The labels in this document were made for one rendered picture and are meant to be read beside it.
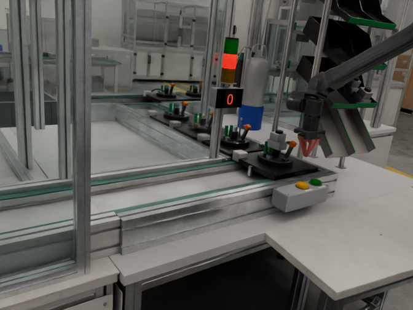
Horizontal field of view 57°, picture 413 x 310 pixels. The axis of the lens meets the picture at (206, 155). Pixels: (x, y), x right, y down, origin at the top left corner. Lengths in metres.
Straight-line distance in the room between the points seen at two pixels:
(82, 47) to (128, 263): 0.53
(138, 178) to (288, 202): 0.49
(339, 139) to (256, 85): 0.84
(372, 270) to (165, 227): 0.57
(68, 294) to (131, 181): 0.46
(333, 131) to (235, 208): 0.69
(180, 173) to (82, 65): 0.68
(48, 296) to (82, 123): 0.38
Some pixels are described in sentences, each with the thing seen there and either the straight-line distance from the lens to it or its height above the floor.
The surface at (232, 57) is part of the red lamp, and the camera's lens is 1.38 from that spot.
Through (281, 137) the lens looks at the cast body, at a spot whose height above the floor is 1.07.
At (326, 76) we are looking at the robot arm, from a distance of 1.35.
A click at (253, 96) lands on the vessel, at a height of 1.07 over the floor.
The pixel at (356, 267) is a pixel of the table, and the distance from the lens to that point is 1.15.
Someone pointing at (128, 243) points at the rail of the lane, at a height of 0.89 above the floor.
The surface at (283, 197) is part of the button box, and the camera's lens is 1.26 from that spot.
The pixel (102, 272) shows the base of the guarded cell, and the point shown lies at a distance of 0.98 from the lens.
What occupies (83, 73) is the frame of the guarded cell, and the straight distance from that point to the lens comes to 0.80.
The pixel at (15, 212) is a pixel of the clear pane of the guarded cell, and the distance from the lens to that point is 0.86.
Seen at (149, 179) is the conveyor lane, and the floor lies 0.94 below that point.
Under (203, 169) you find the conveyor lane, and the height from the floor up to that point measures 0.94.
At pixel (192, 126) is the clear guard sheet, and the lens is 1.40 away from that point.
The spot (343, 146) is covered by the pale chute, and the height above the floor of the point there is 1.02.
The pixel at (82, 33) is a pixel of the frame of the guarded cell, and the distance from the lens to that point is 0.80.
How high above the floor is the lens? 1.43
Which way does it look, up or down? 18 degrees down
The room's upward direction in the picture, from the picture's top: 6 degrees clockwise
